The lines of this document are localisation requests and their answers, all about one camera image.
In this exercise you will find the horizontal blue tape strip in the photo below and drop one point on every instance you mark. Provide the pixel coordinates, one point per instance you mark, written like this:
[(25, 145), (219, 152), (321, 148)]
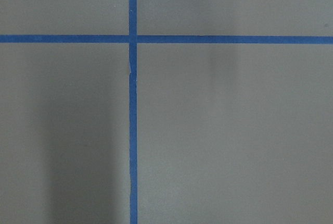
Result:
[(168, 39)]

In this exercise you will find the vertical blue tape strip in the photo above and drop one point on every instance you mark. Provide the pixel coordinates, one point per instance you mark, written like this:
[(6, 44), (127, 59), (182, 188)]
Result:
[(133, 110)]

